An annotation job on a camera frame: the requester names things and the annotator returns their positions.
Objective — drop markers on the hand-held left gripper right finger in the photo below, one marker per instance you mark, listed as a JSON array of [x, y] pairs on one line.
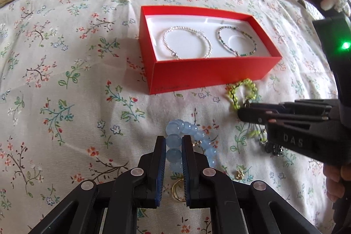
[[186, 168]]

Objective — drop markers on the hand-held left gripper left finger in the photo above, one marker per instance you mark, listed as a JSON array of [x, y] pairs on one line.
[[161, 168]]

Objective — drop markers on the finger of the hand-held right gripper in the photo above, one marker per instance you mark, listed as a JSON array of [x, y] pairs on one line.
[[293, 140], [252, 113]]

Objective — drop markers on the dark metal charm piece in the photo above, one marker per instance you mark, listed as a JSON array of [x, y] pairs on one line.
[[274, 149]]

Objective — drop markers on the small gold earring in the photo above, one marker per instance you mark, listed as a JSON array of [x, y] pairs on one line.
[[239, 174]]

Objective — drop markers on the red cardboard box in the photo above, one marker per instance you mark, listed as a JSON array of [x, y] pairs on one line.
[[208, 75]]

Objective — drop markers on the person's right hand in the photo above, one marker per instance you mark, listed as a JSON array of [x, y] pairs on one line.
[[334, 182]]

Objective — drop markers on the white plush piece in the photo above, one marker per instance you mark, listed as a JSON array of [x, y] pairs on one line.
[[330, 1]]

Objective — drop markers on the floral bedsheet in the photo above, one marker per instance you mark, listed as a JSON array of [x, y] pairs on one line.
[[82, 72]]

